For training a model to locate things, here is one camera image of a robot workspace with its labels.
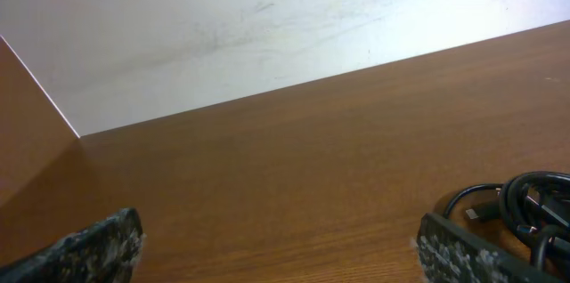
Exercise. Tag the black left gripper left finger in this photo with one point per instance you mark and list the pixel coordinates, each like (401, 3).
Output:
(106, 251)

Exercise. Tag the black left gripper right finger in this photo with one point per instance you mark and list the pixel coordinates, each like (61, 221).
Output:
(448, 253)

